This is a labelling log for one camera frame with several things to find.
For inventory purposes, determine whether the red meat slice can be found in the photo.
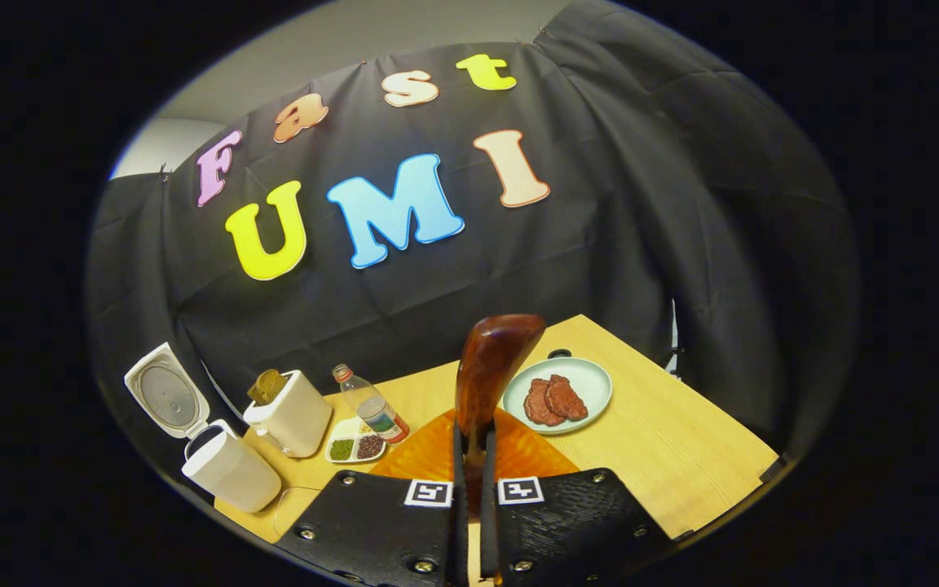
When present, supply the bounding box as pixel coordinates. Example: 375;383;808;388
545;374;589;421
523;378;566;427

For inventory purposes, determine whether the brown wooden spoon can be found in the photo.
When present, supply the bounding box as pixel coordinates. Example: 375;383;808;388
455;314;546;523

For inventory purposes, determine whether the white divided grain dish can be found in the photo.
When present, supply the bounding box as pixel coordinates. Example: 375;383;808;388
324;416;387;465

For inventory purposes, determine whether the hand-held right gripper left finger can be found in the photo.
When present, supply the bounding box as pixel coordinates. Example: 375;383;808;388
274;410;468;587

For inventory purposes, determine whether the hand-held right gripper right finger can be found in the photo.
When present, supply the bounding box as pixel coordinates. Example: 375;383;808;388
482;408;674;587

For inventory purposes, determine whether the white rice cooker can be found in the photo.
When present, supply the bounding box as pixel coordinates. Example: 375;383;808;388
125;342;283;514

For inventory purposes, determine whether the clear plastic bottle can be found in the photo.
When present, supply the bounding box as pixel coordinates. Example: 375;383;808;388
332;364;410;444

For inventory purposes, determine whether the white toaster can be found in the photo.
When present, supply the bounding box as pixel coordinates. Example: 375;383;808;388
243;369;333;459

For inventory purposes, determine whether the brown bread slice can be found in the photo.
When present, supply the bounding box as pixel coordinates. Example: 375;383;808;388
247;369;289;407

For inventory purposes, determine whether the pale green plate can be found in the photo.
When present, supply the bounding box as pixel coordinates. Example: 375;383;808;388
502;357;613;435

